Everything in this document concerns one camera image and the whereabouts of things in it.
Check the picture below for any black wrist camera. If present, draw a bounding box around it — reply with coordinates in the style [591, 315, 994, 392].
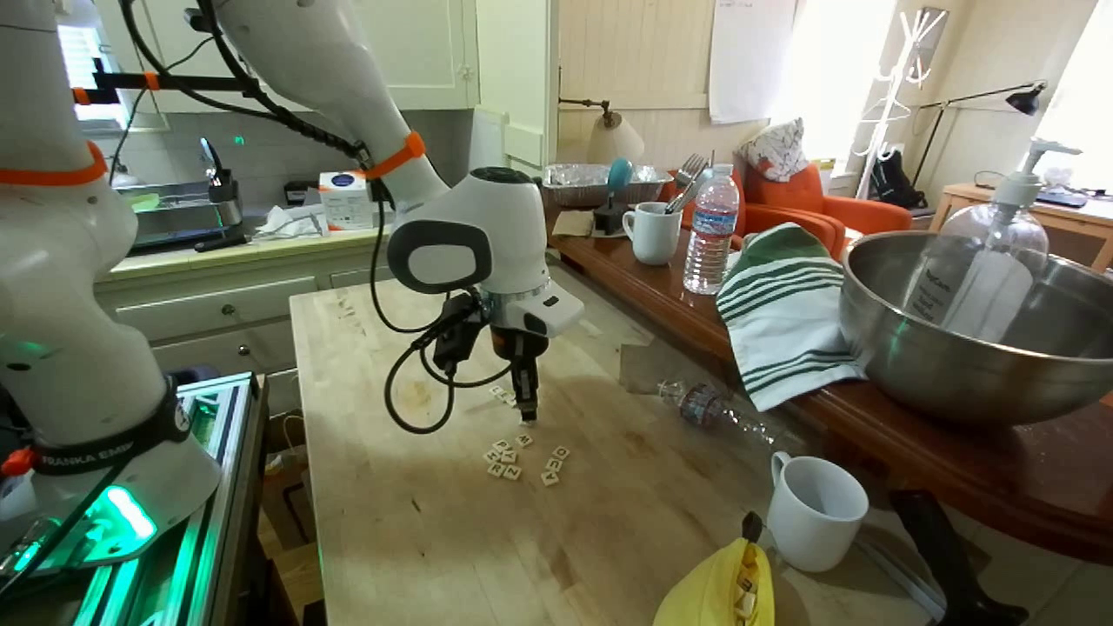
[429, 288, 495, 376]

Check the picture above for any crushed clear plastic bottle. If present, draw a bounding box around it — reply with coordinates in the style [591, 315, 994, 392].
[655, 376, 779, 451]

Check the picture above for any steel mixing bowl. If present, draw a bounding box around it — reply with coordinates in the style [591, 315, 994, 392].
[838, 227, 1113, 431]

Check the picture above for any grey dish rack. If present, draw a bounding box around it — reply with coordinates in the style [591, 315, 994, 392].
[116, 170, 221, 254]

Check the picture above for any white wall poster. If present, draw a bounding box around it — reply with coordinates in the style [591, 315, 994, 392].
[705, 0, 803, 130]

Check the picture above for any black mount rod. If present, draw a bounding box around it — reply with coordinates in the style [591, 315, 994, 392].
[65, 63, 263, 111]

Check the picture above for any brown cardboard sheet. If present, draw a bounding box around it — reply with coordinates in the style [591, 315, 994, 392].
[549, 204, 600, 242]

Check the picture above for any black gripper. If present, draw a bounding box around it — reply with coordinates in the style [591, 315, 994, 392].
[491, 324, 549, 424]

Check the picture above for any white drawer cabinet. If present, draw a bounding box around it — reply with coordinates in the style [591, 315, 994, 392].
[91, 237, 377, 386]

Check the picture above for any yellow banana-shaped dish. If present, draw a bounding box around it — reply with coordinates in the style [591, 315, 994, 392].
[649, 511, 783, 626]

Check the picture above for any light wooden desk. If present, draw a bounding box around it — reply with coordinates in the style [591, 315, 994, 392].
[926, 179, 1113, 271]

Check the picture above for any green striped white towel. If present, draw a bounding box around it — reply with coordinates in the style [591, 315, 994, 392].
[714, 218, 870, 419]

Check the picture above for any white coat rack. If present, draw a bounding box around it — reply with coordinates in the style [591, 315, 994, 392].
[853, 2, 952, 201]

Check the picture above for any clear pump soap bottle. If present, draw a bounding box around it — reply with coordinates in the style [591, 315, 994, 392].
[902, 137, 1086, 343]

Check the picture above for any orange armchair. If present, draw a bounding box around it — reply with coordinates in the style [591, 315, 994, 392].
[727, 161, 919, 260]

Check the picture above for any white crumpled cloth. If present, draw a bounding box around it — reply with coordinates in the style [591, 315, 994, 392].
[255, 204, 329, 242]

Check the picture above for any black desk lamp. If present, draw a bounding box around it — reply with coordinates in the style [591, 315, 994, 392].
[916, 79, 1049, 179]

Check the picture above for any black bag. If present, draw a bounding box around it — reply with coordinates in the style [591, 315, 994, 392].
[866, 145, 931, 211]

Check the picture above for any brown wooden counter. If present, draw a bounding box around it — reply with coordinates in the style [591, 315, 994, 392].
[517, 184, 1113, 572]

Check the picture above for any metal robot cart frame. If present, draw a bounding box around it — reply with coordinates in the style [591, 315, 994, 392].
[0, 369, 270, 626]

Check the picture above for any clear plastic water bottle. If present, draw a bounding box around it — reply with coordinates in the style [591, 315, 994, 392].
[677, 164, 745, 300]

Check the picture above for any black rectangular block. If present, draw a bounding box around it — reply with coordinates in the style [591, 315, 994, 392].
[591, 198, 629, 237]

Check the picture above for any white mug holding utensils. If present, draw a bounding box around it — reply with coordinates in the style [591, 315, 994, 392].
[620, 198, 686, 268]

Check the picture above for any black camera cable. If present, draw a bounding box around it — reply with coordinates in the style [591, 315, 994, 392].
[368, 195, 517, 437]

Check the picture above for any beige shade table lamp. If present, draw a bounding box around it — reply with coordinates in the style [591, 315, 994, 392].
[556, 99, 645, 166]

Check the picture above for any large orange velcro strap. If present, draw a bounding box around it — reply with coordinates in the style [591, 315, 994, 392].
[0, 140, 112, 193]

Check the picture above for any large aluminium foil tray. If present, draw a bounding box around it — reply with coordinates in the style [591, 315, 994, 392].
[538, 161, 672, 211]

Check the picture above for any white blue canister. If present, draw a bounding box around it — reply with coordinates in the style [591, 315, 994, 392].
[317, 166, 371, 231]

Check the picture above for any small orange velcro strap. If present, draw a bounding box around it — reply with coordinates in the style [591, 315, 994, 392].
[357, 130, 431, 184]

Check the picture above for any white empty mug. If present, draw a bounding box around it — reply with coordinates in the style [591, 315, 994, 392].
[763, 449, 874, 577]

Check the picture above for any silver metal spoon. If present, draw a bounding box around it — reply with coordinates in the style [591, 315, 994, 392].
[662, 161, 705, 218]

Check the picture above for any patterned cushion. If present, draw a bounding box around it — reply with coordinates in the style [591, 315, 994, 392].
[741, 115, 809, 188]

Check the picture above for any black tall grinder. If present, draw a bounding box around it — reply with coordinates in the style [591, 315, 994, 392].
[194, 137, 251, 254]

